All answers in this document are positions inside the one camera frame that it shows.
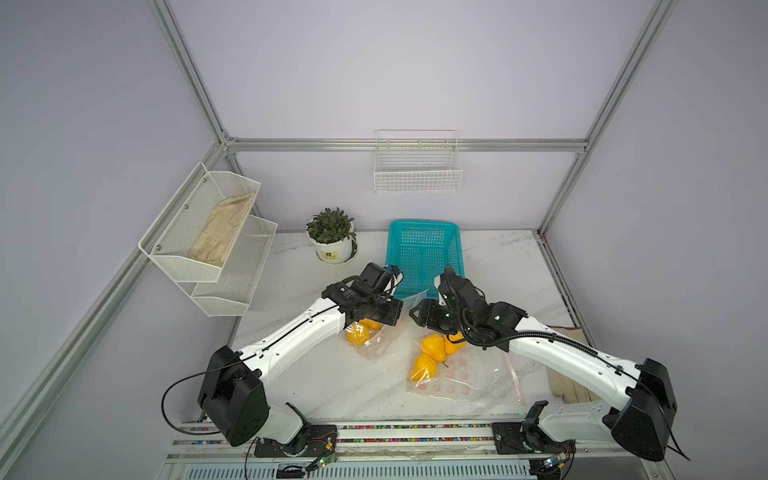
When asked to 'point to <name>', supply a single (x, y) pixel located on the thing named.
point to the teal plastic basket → (422, 250)
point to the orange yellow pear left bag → (371, 323)
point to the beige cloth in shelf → (220, 230)
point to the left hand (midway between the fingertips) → (394, 315)
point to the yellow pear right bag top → (452, 348)
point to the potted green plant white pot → (333, 236)
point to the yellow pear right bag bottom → (423, 368)
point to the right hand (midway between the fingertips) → (418, 318)
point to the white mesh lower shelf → (232, 294)
